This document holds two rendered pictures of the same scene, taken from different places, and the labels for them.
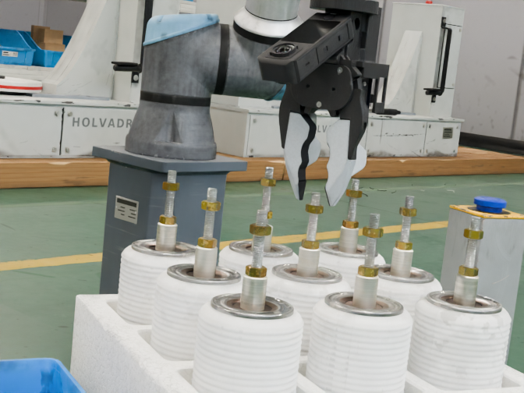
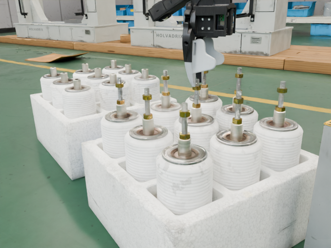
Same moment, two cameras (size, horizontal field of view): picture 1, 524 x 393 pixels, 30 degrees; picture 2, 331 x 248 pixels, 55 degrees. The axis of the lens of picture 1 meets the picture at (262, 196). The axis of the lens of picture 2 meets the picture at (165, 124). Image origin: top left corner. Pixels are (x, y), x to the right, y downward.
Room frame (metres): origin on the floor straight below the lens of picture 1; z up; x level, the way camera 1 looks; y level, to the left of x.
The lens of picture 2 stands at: (0.88, -0.69, 0.49)
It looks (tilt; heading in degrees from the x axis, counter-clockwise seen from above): 21 degrees down; 83
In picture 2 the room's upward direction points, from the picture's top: 1 degrees counter-clockwise
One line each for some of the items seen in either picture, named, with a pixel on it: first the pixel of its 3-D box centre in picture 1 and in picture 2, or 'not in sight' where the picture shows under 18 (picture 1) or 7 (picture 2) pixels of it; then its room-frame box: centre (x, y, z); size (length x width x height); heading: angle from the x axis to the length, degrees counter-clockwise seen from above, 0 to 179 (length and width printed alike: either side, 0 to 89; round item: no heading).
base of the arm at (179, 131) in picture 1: (173, 123); not in sight; (1.61, 0.16, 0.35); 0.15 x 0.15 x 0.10
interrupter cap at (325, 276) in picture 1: (306, 274); (196, 120); (1.02, -0.06, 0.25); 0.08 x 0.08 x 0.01
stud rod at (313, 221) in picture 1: (312, 228); (196, 97); (1.02, -0.06, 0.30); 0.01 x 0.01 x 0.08
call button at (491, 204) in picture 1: (489, 206); not in sight; (1.21, -0.28, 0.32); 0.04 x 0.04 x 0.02
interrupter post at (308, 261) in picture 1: (308, 263); (196, 114); (1.02, -0.06, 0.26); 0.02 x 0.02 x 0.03
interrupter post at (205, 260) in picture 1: (205, 262); (165, 101); (0.97, 0.05, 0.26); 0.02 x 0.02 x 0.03
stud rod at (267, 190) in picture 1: (266, 199); (238, 84); (1.13, -0.01, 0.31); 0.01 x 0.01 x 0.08
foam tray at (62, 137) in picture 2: not in sight; (102, 120); (0.78, 0.43, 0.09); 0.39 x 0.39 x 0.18; 27
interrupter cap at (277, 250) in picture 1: (260, 249); (237, 109); (1.13, -0.01, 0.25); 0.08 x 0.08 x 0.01
